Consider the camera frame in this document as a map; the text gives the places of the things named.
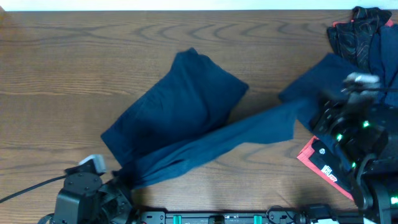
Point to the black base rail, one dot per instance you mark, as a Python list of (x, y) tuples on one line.
[(313, 214)]

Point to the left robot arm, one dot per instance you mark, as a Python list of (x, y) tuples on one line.
[(85, 199)]

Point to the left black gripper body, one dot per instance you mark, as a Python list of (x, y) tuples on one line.
[(116, 185)]

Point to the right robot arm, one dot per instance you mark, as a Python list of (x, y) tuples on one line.
[(366, 134)]

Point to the black patterned garment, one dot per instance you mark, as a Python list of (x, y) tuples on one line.
[(352, 40)]

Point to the navy blue shorts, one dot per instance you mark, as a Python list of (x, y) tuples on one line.
[(182, 123)]

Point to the navy blue garment pile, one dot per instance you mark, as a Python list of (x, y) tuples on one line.
[(328, 75)]

